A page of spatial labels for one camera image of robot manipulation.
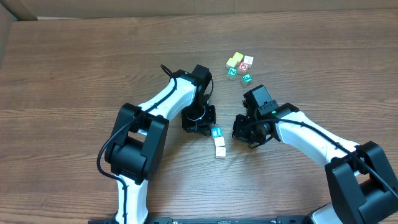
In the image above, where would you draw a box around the blue L wooden block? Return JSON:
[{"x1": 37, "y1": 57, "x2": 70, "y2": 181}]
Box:
[{"x1": 211, "y1": 127, "x2": 223, "y2": 138}]

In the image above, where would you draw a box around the yellow K wooden block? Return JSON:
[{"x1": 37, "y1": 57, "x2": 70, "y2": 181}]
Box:
[{"x1": 214, "y1": 136, "x2": 225, "y2": 147}]

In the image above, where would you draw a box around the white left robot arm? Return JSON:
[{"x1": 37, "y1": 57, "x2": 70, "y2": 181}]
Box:
[{"x1": 96, "y1": 65, "x2": 216, "y2": 223}]

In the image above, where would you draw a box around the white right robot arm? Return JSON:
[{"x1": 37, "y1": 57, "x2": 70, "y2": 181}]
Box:
[{"x1": 232, "y1": 85, "x2": 397, "y2": 224}]

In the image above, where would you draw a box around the green E wooden block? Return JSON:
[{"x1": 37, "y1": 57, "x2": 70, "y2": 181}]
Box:
[{"x1": 240, "y1": 73, "x2": 253, "y2": 87}]

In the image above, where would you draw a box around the green Z wooden block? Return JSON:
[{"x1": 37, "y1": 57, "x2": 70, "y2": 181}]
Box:
[{"x1": 226, "y1": 67, "x2": 238, "y2": 80}]

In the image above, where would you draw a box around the red apple wooden block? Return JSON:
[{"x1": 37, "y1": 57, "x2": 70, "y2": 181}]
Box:
[{"x1": 238, "y1": 62, "x2": 249, "y2": 75}]

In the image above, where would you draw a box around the yellow block back left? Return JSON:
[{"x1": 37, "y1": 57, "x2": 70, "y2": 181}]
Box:
[{"x1": 226, "y1": 58, "x2": 239, "y2": 69}]

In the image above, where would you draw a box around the white block red print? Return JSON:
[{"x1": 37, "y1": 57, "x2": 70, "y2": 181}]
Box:
[{"x1": 243, "y1": 55, "x2": 254, "y2": 68}]

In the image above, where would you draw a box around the yellow block back top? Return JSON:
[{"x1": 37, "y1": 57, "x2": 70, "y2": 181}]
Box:
[{"x1": 233, "y1": 52, "x2": 244, "y2": 62}]

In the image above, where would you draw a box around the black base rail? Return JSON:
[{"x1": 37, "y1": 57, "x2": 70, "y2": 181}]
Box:
[{"x1": 88, "y1": 216, "x2": 312, "y2": 224}]

